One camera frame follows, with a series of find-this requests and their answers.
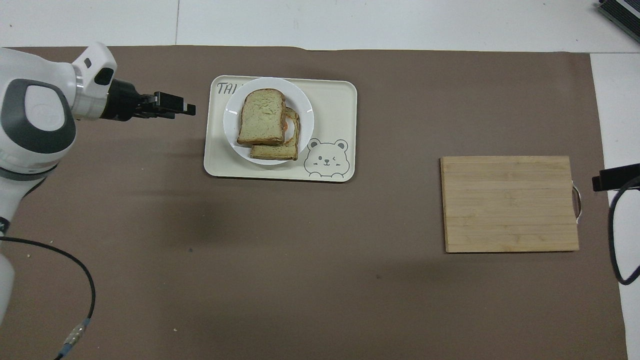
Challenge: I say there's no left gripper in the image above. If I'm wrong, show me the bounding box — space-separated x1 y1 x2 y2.
101 79 156 122

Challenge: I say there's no white round plate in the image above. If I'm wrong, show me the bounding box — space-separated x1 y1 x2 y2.
222 76 315 166

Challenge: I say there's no toasted bread slice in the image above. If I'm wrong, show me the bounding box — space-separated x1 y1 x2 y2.
236 88 288 147
248 107 301 162

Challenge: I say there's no cream tray with bear print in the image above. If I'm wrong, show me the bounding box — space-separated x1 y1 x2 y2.
203 74 359 183

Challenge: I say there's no wooden cutting board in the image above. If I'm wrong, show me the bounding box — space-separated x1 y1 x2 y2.
439 155 581 254

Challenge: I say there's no black cable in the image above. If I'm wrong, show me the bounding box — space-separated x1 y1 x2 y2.
0 235 97 360
607 174 640 286

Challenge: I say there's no white cord loop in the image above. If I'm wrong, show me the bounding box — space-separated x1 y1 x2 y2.
571 183 584 224

